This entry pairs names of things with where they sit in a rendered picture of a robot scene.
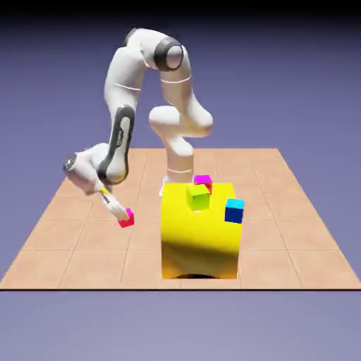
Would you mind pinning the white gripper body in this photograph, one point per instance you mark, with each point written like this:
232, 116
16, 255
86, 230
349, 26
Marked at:
112, 204

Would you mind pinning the small red cube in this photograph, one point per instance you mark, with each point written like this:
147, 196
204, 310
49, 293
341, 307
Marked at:
127, 222

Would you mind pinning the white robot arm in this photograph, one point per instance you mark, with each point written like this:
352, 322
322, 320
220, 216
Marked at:
169, 96

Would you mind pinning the small green cube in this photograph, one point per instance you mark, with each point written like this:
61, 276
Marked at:
198, 198

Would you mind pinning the small magenta cube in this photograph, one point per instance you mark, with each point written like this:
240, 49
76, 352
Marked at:
203, 179

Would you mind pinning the small blue cube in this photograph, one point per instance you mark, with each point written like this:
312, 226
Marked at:
234, 213

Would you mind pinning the large yellow box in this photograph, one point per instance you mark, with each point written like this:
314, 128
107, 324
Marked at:
197, 239

